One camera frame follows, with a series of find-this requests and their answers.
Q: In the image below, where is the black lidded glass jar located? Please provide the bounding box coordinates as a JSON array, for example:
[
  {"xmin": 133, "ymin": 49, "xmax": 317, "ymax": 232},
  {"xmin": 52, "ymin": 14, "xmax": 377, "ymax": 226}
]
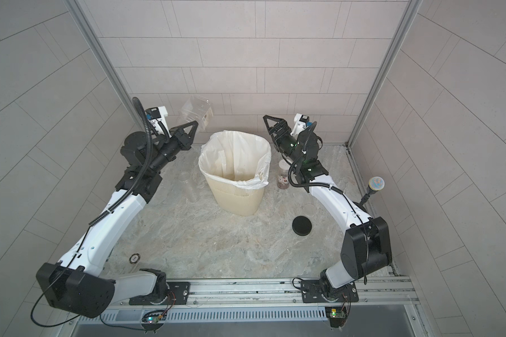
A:
[{"xmin": 179, "ymin": 95, "xmax": 214, "ymax": 131}]

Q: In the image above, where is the white lidded glass jar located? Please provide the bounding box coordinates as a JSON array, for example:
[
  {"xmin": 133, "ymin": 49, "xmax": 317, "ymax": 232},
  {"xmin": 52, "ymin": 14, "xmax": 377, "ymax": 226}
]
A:
[{"xmin": 277, "ymin": 160, "xmax": 290, "ymax": 190}]

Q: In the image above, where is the black round jar lid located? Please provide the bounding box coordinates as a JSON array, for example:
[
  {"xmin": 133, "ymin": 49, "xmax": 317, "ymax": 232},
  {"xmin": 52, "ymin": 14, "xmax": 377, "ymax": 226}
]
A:
[{"xmin": 292, "ymin": 216, "xmax": 312, "ymax": 237}]

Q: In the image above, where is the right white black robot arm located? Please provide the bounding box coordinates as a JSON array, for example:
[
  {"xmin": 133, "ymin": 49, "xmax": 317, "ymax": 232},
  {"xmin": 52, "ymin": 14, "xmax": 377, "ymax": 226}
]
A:
[{"xmin": 263, "ymin": 114, "xmax": 392, "ymax": 301}]

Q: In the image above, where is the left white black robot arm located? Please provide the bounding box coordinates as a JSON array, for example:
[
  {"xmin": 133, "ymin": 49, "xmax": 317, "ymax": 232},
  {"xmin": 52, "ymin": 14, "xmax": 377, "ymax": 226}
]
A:
[{"xmin": 36, "ymin": 122, "xmax": 198, "ymax": 318}]

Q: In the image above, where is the white plastic bin liner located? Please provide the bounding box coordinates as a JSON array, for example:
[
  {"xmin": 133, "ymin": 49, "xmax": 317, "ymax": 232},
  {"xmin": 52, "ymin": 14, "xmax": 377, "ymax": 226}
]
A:
[{"xmin": 198, "ymin": 131, "xmax": 271, "ymax": 190}]

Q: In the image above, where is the cream woven waste bin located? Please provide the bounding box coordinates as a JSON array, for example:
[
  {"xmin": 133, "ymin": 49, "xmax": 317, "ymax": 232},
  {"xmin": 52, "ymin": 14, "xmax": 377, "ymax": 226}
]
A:
[{"xmin": 205, "ymin": 176, "xmax": 264, "ymax": 216}]

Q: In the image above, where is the black stand with round top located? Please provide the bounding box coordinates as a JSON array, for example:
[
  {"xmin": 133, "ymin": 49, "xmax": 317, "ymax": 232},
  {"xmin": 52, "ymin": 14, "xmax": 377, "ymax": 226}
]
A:
[{"xmin": 358, "ymin": 176, "xmax": 385, "ymax": 206}]

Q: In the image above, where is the left green circuit board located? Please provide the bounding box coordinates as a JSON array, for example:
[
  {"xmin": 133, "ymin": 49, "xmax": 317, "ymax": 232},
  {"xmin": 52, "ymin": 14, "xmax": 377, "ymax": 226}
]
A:
[{"xmin": 141, "ymin": 310, "xmax": 167, "ymax": 324}]

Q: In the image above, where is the green circuit board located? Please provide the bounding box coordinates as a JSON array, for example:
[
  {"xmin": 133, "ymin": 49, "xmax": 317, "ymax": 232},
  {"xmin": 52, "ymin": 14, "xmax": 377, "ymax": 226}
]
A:
[
  {"xmin": 325, "ymin": 306, "xmax": 349, "ymax": 329},
  {"xmin": 141, "ymin": 310, "xmax": 167, "ymax": 324}
]

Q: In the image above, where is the right green circuit board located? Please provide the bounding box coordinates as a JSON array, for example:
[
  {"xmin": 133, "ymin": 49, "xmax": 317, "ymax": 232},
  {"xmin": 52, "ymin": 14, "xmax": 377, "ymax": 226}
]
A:
[{"xmin": 325, "ymin": 306, "xmax": 349, "ymax": 329}]

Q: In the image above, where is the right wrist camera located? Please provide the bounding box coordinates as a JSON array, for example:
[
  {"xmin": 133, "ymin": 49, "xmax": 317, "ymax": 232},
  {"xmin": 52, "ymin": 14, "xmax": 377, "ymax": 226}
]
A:
[{"xmin": 291, "ymin": 114, "xmax": 311, "ymax": 138}]

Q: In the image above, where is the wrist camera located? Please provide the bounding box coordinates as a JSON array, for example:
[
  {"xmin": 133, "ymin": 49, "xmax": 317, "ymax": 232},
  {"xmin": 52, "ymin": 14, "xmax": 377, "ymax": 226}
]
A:
[
  {"xmin": 145, "ymin": 106, "xmax": 170, "ymax": 136},
  {"xmin": 291, "ymin": 114, "xmax": 311, "ymax": 138}
]

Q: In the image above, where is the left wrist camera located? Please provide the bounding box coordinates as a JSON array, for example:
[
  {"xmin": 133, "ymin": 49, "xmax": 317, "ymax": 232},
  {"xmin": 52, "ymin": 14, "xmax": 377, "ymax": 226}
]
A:
[{"xmin": 145, "ymin": 106, "xmax": 170, "ymax": 136}]

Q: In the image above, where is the right black corrugated cable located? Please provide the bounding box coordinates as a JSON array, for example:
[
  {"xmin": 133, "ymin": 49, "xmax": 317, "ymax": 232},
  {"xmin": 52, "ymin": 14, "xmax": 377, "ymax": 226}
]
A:
[{"xmin": 287, "ymin": 121, "xmax": 344, "ymax": 195}]

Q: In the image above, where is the black corrugated cable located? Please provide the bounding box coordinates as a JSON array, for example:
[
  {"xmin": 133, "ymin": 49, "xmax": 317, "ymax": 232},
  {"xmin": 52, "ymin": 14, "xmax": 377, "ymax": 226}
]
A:
[
  {"xmin": 88, "ymin": 97, "xmax": 155, "ymax": 227},
  {"xmin": 287, "ymin": 121, "xmax": 344, "ymax": 195}
]

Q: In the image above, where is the left black corrugated cable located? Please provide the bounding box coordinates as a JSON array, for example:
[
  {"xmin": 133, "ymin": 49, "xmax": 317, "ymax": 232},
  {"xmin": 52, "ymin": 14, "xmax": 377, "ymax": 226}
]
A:
[{"xmin": 88, "ymin": 97, "xmax": 155, "ymax": 227}]

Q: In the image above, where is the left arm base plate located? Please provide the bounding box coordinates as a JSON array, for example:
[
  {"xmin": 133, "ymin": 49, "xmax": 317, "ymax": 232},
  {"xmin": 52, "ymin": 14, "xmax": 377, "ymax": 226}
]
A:
[{"xmin": 129, "ymin": 282, "xmax": 191, "ymax": 306}]

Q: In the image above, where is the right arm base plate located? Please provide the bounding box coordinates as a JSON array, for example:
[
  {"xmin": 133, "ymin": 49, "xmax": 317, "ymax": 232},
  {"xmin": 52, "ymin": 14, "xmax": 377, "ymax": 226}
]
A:
[{"xmin": 297, "ymin": 278, "xmax": 359, "ymax": 303}]

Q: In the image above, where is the aluminium mounting rail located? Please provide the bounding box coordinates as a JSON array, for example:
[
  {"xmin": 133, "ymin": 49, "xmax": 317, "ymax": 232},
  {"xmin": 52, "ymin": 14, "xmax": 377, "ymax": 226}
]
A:
[{"xmin": 107, "ymin": 277, "xmax": 420, "ymax": 310}]

